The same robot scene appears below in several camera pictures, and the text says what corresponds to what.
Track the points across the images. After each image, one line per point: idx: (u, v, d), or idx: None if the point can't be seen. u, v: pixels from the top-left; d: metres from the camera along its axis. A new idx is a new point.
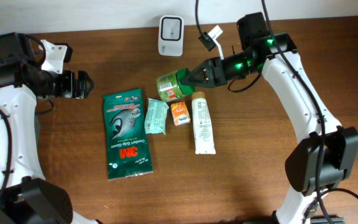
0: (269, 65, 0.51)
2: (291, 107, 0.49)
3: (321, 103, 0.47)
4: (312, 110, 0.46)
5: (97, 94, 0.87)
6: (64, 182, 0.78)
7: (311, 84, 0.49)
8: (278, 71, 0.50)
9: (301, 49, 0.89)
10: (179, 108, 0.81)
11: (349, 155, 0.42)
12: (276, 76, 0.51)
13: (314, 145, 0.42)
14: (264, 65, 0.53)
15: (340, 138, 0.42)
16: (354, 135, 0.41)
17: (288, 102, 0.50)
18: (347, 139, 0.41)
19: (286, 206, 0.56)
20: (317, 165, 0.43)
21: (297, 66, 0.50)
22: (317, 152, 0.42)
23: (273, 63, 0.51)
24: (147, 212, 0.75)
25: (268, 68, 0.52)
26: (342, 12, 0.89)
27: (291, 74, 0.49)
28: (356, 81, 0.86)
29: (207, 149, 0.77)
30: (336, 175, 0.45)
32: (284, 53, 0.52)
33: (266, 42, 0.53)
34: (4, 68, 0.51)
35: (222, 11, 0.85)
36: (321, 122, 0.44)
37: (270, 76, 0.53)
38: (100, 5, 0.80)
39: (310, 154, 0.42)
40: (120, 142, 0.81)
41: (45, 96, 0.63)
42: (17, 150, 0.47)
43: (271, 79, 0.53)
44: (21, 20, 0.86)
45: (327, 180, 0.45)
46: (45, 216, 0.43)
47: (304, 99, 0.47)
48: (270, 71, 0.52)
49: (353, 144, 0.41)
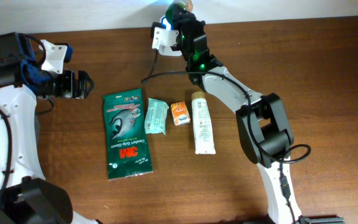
0: (205, 80, 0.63)
2: (229, 100, 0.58)
3: (244, 87, 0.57)
4: (239, 93, 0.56)
5: (97, 94, 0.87)
6: (64, 182, 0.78)
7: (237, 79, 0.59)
8: (212, 79, 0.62)
9: (300, 50, 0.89)
10: (179, 108, 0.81)
11: (278, 116, 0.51)
12: (212, 84, 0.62)
13: (244, 114, 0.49)
14: (202, 81, 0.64)
15: (267, 105, 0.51)
16: (275, 99, 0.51)
17: (225, 99, 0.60)
18: (270, 103, 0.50)
19: (268, 197, 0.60)
20: (254, 131, 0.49)
21: (222, 71, 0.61)
22: (248, 118, 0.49)
23: (207, 77, 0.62)
24: (147, 212, 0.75)
25: (206, 81, 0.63)
26: (341, 12, 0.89)
27: (220, 78, 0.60)
28: (355, 81, 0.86)
29: (207, 149, 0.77)
30: (279, 140, 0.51)
32: (214, 68, 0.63)
33: (201, 66, 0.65)
34: (3, 68, 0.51)
35: (222, 12, 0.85)
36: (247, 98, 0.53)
37: (211, 88, 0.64)
38: (101, 5, 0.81)
39: (243, 122, 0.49)
40: (120, 142, 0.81)
41: (45, 96, 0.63)
42: (16, 150, 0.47)
43: (212, 90, 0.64)
44: (21, 20, 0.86)
45: (273, 145, 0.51)
46: (45, 216, 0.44)
47: (230, 90, 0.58)
48: (208, 83, 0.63)
49: (276, 105, 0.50)
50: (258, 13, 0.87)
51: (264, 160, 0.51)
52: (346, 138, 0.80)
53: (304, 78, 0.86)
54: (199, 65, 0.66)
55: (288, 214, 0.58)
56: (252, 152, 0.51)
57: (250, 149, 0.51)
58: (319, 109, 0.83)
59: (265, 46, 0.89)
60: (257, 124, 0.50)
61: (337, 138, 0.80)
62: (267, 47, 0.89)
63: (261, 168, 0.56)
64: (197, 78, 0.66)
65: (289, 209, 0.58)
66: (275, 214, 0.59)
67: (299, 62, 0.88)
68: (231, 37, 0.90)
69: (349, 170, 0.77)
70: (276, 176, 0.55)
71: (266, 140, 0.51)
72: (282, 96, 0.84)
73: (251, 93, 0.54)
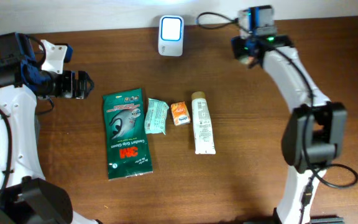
0: (270, 56, 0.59)
2: (287, 88, 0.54)
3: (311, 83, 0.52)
4: (303, 86, 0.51)
5: (97, 94, 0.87)
6: (64, 182, 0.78)
7: (306, 73, 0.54)
8: (276, 60, 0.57)
9: (301, 49, 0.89)
10: (179, 108, 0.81)
11: (335, 127, 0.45)
12: (273, 63, 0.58)
13: (303, 115, 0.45)
14: (266, 57, 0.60)
15: (329, 113, 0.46)
16: (340, 108, 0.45)
17: (284, 86, 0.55)
18: (334, 112, 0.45)
19: (285, 195, 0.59)
20: (306, 135, 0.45)
21: (291, 56, 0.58)
22: (306, 120, 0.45)
23: (272, 54, 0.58)
24: (147, 213, 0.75)
25: (269, 59, 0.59)
26: (341, 12, 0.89)
27: (286, 61, 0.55)
28: (356, 81, 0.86)
29: (207, 149, 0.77)
30: (325, 151, 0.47)
32: (281, 48, 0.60)
33: (269, 39, 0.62)
34: (3, 68, 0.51)
35: (222, 11, 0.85)
36: (309, 96, 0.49)
37: (272, 68, 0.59)
38: (101, 5, 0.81)
39: (299, 122, 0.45)
40: (120, 142, 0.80)
41: (45, 96, 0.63)
42: (17, 150, 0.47)
43: (272, 70, 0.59)
44: (22, 20, 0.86)
45: (317, 155, 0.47)
46: (44, 216, 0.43)
47: (296, 79, 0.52)
48: (271, 60, 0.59)
49: (340, 117, 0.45)
50: None
51: (302, 165, 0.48)
52: (347, 138, 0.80)
53: None
54: (264, 38, 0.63)
55: (295, 216, 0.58)
56: (293, 153, 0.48)
57: (293, 150, 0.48)
58: None
59: None
60: (312, 129, 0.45)
61: None
62: None
63: (293, 171, 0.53)
64: (260, 48, 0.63)
65: (300, 213, 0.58)
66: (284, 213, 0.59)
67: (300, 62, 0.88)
68: (231, 37, 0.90)
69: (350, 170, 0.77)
70: (304, 183, 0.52)
71: (314, 148, 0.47)
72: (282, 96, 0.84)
73: (315, 92, 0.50)
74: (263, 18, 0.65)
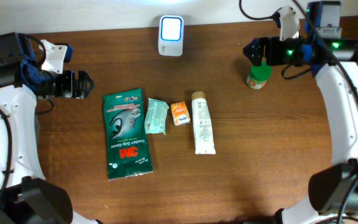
0: (330, 72, 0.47)
2: (338, 124, 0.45)
3: None
4: None
5: (97, 94, 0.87)
6: (64, 182, 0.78)
7: None
8: (335, 83, 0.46)
9: None
10: (179, 108, 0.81)
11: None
12: (330, 84, 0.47)
13: (353, 172, 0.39)
14: (324, 68, 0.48)
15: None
16: None
17: (333, 114, 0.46)
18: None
19: (299, 209, 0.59)
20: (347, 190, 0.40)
21: (357, 81, 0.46)
22: (348, 178, 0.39)
23: (332, 70, 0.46)
24: (147, 213, 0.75)
25: (328, 74, 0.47)
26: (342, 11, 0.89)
27: (348, 89, 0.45)
28: None
29: (207, 149, 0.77)
30: None
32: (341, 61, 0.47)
33: (333, 45, 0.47)
34: (3, 68, 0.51)
35: (222, 11, 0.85)
36: None
37: (325, 87, 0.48)
38: (100, 5, 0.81)
39: (341, 178, 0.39)
40: (120, 142, 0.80)
41: (45, 96, 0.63)
42: (17, 150, 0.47)
43: (327, 89, 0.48)
44: (22, 20, 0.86)
45: (348, 210, 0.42)
46: (45, 216, 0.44)
47: (353, 120, 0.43)
48: (326, 77, 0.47)
49: None
50: (259, 13, 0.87)
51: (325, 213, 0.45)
52: None
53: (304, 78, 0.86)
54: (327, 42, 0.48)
55: None
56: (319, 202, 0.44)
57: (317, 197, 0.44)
58: (319, 109, 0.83)
59: None
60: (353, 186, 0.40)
61: None
62: None
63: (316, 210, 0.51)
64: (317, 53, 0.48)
65: None
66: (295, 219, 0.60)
67: None
68: (231, 37, 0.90)
69: None
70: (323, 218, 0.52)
71: (350, 206, 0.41)
72: (282, 96, 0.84)
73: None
74: (325, 16, 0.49)
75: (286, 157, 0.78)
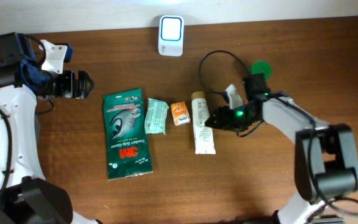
0: (266, 106, 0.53)
2: (287, 124, 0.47)
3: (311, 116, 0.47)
4: (302, 118, 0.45)
5: (97, 94, 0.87)
6: (64, 182, 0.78)
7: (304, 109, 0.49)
8: (273, 106, 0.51)
9: (301, 49, 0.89)
10: (179, 108, 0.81)
11: (347, 150, 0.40)
12: (270, 109, 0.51)
13: (307, 135, 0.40)
14: (262, 107, 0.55)
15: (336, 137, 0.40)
16: (346, 129, 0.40)
17: (281, 124, 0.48)
18: (340, 133, 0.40)
19: (294, 205, 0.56)
20: (314, 158, 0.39)
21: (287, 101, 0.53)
22: (309, 142, 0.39)
23: (268, 103, 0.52)
24: (147, 212, 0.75)
25: (266, 107, 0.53)
26: (342, 12, 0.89)
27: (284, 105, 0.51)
28: (357, 82, 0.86)
29: (207, 149, 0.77)
30: (344, 182, 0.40)
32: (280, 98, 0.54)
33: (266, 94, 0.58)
34: (3, 68, 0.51)
35: (222, 12, 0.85)
36: (311, 123, 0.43)
37: (269, 115, 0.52)
38: (100, 5, 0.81)
39: (302, 144, 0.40)
40: (120, 142, 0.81)
41: (45, 96, 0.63)
42: (17, 150, 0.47)
43: (271, 117, 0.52)
44: (22, 20, 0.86)
45: (334, 186, 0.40)
46: (45, 217, 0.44)
47: (295, 116, 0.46)
48: (268, 108, 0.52)
49: (347, 138, 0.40)
50: (258, 14, 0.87)
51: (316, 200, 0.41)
52: None
53: (304, 78, 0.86)
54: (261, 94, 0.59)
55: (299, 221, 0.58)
56: (307, 190, 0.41)
57: (305, 188, 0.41)
58: (319, 109, 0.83)
59: (265, 46, 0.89)
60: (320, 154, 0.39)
61: None
62: (268, 47, 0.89)
63: None
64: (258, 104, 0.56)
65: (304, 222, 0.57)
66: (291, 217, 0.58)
67: (299, 63, 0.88)
68: (231, 37, 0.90)
69: None
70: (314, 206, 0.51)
71: (329, 179, 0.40)
72: None
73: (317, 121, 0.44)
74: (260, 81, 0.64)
75: (286, 157, 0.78)
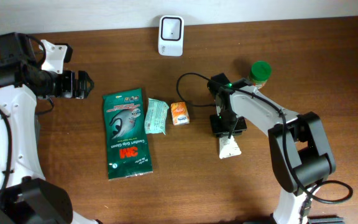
0: (234, 99, 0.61)
2: (256, 116, 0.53)
3: (278, 106, 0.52)
4: (271, 110, 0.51)
5: (97, 94, 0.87)
6: (64, 182, 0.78)
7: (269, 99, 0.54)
8: (240, 99, 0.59)
9: (301, 49, 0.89)
10: (179, 108, 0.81)
11: (317, 136, 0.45)
12: (238, 101, 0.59)
13: (279, 133, 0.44)
14: (230, 100, 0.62)
15: (305, 126, 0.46)
16: (313, 117, 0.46)
17: (253, 116, 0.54)
18: (308, 122, 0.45)
19: (283, 205, 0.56)
20: (289, 152, 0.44)
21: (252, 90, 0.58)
22: (283, 140, 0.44)
23: (235, 96, 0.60)
24: (147, 212, 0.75)
25: (234, 99, 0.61)
26: (341, 11, 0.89)
27: (249, 96, 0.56)
28: (356, 82, 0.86)
29: (230, 152, 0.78)
30: (319, 168, 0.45)
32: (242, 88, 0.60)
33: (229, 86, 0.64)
34: (4, 68, 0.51)
35: (222, 12, 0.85)
36: (280, 116, 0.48)
37: (237, 106, 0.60)
38: (101, 5, 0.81)
39: (278, 143, 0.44)
40: (120, 142, 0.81)
41: (45, 96, 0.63)
42: (16, 150, 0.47)
43: (240, 110, 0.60)
44: (22, 20, 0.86)
45: (312, 174, 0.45)
46: (45, 216, 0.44)
47: (263, 107, 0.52)
48: (236, 101, 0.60)
49: (315, 126, 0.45)
50: (258, 14, 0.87)
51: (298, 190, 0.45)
52: (346, 138, 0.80)
53: (304, 78, 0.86)
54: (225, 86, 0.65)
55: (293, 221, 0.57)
56: (288, 183, 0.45)
57: (286, 180, 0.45)
58: (319, 109, 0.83)
59: (265, 45, 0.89)
60: (293, 147, 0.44)
61: (337, 138, 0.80)
62: (268, 47, 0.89)
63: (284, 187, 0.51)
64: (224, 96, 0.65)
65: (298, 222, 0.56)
66: (283, 216, 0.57)
67: (299, 62, 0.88)
68: (230, 37, 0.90)
69: (350, 170, 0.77)
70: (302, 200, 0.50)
71: (306, 168, 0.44)
72: (281, 96, 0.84)
73: (285, 112, 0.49)
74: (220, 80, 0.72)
75: None
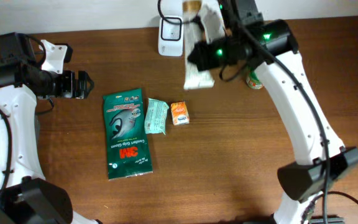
0: (270, 72, 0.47)
2: (291, 121, 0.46)
3: (322, 121, 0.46)
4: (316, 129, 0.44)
5: (97, 94, 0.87)
6: (64, 182, 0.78)
7: (313, 101, 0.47)
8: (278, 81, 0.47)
9: (301, 49, 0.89)
10: (179, 108, 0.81)
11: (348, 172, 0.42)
12: (274, 83, 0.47)
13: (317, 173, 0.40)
14: (263, 65, 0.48)
15: (342, 160, 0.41)
16: (356, 158, 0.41)
17: (286, 116, 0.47)
18: (348, 162, 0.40)
19: (285, 206, 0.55)
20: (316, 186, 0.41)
21: (298, 74, 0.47)
22: (319, 178, 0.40)
23: (274, 68, 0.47)
24: (147, 212, 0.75)
25: (268, 74, 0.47)
26: (340, 11, 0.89)
27: (293, 86, 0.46)
28: (357, 82, 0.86)
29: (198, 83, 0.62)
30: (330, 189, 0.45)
32: (285, 56, 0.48)
33: (265, 38, 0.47)
34: (4, 69, 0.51)
35: None
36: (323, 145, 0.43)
37: (266, 83, 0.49)
38: (100, 5, 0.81)
39: (312, 180, 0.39)
40: (120, 142, 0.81)
41: (45, 96, 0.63)
42: (17, 150, 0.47)
43: (268, 86, 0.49)
44: (22, 20, 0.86)
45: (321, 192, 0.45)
46: (45, 216, 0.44)
47: (307, 119, 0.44)
48: (270, 76, 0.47)
49: (353, 165, 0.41)
50: None
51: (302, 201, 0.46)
52: (346, 138, 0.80)
53: None
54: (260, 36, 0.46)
55: None
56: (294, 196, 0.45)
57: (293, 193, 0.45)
58: (319, 109, 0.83)
59: None
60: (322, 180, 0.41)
61: None
62: None
63: None
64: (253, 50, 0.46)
65: None
66: (286, 216, 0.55)
67: (300, 62, 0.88)
68: None
69: None
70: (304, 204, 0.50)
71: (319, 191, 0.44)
72: None
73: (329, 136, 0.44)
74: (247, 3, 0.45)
75: (286, 157, 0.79)
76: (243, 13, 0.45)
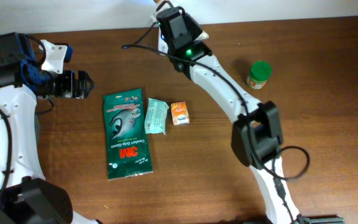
0: (194, 71, 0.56)
2: (219, 98, 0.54)
3: (241, 89, 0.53)
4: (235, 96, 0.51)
5: (97, 94, 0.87)
6: (64, 182, 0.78)
7: (231, 78, 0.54)
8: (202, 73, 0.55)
9: (300, 49, 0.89)
10: (179, 108, 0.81)
11: (272, 120, 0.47)
12: (200, 76, 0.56)
13: (242, 125, 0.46)
14: (190, 71, 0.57)
15: (262, 112, 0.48)
16: (271, 106, 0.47)
17: (215, 96, 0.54)
18: (266, 111, 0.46)
19: (265, 193, 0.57)
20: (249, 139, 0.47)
21: (214, 65, 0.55)
22: (245, 129, 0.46)
23: (196, 69, 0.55)
24: (147, 212, 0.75)
25: (194, 73, 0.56)
26: (340, 11, 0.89)
27: (212, 73, 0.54)
28: (356, 81, 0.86)
29: None
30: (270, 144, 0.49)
32: (202, 58, 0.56)
33: (188, 53, 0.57)
34: (4, 68, 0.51)
35: (222, 12, 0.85)
36: (243, 105, 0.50)
37: (199, 80, 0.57)
38: (100, 5, 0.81)
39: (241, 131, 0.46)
40: (120, 142, 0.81)
41: (45, 96, 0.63)
42: (16, 150, 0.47)
43: (199, 83, 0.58)
44: (22, 20, 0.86)
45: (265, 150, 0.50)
46: (45, 217, 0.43)
47: (227, 91, 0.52)
48: (196, 74, 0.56)
49: (273, 114, 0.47)
50: (258, 13, 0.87)
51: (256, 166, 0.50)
52: (346, 137, 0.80)
53: (303, 77, 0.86)
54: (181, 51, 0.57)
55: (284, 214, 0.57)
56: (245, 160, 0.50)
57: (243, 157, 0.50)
58: (319, 108, 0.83)
59: (265, 45, 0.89)
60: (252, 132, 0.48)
61: (337, 138, 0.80)
62: (267, 46, 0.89)
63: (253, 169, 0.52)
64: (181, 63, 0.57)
65: (286, 208, 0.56)
66: (272, 210, 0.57)
67: (299, 62, 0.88)
68: (230, 37, 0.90)
69: (350, 170, 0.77)
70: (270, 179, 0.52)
71: (260, 147, 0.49)
72: (281, 95, 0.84)
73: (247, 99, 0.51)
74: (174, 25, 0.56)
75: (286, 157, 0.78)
76: (176, 33, 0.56)
